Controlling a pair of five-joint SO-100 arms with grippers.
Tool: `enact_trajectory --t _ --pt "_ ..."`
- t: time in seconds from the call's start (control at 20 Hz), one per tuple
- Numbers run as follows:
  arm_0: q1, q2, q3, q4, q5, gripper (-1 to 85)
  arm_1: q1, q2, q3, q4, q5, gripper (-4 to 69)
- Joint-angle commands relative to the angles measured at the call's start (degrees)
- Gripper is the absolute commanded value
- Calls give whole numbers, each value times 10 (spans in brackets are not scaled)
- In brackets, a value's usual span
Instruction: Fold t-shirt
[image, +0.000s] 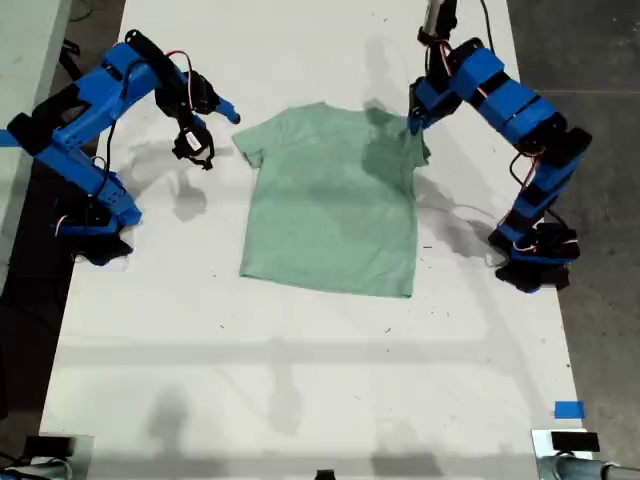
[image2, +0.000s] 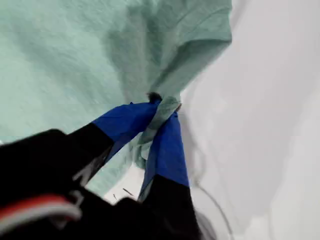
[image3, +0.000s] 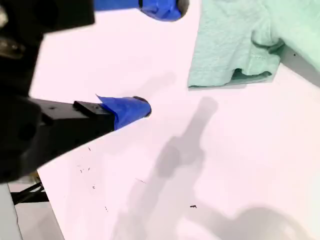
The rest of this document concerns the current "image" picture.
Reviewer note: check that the black camera box with label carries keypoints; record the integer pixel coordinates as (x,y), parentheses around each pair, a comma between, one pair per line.
(192,143)

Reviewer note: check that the pale green T-shirt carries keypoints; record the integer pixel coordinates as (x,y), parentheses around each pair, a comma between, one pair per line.
(325,215)

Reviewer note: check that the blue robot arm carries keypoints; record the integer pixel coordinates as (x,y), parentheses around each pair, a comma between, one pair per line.
(85,110)
(520,110)

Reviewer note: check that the black camera stalk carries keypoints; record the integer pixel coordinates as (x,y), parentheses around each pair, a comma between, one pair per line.
(189,120)
(431,55)

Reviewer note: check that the pale side table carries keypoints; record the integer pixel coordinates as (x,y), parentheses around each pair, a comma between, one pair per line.
(25,60)

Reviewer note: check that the black stand leg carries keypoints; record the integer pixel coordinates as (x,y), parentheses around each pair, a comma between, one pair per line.
(70,55)

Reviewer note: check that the small black mount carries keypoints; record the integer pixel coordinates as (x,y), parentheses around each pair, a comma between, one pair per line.
(325,475)

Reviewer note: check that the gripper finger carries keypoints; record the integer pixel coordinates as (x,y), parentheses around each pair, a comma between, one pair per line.
(431,116)
(228,111)
(417,120)

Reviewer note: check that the blue tape strip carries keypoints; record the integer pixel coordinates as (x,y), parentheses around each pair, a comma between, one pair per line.
(569,410)
(4,139)

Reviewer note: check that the grey black camera box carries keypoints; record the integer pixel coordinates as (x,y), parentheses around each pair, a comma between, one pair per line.
(440,15)

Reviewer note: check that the small black box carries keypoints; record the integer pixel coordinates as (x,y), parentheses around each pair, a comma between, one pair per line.
(575,442)
(50,446)

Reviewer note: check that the grey clamp bar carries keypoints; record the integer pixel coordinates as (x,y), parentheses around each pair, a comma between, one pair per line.
(580,470)
(45,471)

